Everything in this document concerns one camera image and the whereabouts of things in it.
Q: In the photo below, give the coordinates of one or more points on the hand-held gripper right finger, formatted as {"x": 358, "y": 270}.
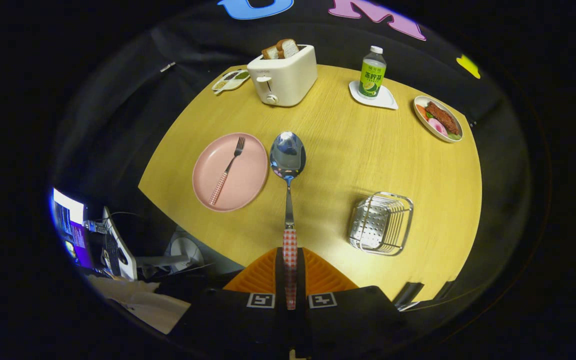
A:
{"x": 348, "y": 320}

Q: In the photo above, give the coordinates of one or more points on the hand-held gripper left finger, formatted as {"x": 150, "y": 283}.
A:
{"x": 238, "y": 320}

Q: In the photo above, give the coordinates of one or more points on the white round fan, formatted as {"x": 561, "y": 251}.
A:
{"x": 185, "y": 250}

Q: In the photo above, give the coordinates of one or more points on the pink plate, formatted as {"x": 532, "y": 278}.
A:
{"x": 248, "y": 180}

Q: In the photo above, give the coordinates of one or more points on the laptop screen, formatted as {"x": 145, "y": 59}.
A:
{"x": 70, "y": 225}

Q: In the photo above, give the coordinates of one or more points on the white plate with food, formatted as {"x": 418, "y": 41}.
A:
{"x": 424, "y": 122}

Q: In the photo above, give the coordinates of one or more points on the pink round food slice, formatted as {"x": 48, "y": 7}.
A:
{"x": 438, "y": 127}

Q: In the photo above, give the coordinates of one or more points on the orange carrot slice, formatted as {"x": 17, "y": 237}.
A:
{"x": 421, "y": 111}

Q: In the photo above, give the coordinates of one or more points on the white coaster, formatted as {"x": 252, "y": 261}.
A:
{"x": 387, "y": 101}

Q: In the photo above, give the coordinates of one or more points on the brown meat piece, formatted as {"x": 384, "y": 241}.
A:
{"x": 443, "y": 118}

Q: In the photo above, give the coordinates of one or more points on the white divided condiment dish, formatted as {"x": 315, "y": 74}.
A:
{"x": 229, "y": 82}

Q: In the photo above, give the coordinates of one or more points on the green label drink bottle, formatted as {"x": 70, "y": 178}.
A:
{"x": 372, "y": 75}

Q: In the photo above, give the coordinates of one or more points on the white toaster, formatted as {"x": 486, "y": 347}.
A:
{"x": 288, "y": 75}

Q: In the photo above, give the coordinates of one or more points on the silver metal clip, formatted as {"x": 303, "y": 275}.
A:
{"x": 168, "y": 66}

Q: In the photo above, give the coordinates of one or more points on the toast bread slice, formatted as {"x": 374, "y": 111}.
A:
{"x": 289, "y": 48}
{"x": 270, "y": 52}

